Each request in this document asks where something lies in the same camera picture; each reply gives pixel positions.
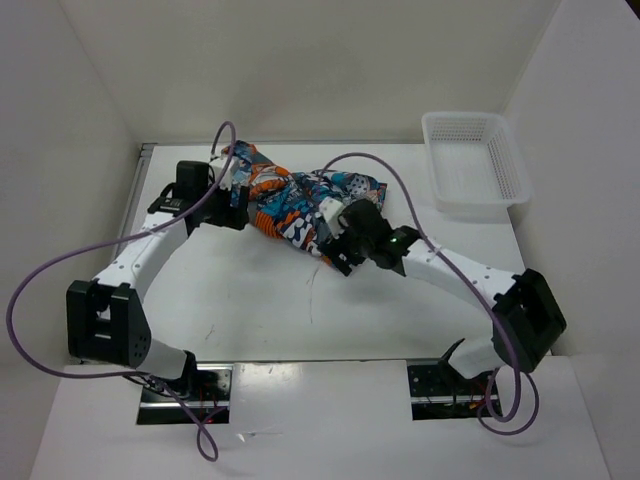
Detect colourful patterned shorts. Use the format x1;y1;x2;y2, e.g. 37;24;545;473
221;140;387;257

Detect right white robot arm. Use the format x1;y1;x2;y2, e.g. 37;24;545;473
319;198;567;393

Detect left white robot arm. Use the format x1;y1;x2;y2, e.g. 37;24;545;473
66;156;249;400

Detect white plastic basket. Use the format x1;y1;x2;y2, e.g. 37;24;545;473
421;112;533;219

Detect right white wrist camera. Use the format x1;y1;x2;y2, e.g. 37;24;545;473
319;197;348;238

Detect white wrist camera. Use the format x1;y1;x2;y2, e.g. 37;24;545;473
209;155;247;191
319;197;348;238

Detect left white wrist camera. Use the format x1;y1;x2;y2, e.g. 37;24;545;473
209;155;247;191

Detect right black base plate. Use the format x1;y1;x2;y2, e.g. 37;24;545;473
407;359;491;421

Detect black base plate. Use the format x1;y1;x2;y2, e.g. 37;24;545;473
130;364;233;426
407;359;491;421

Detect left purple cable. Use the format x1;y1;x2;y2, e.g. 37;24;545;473
5;121;237;462

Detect purple cable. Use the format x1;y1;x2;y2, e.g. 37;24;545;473
5;121;237;462
322;152;542;436

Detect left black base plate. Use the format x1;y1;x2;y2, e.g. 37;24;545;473
130;364;233;426

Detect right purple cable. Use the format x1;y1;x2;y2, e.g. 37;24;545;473
322;152;542;436

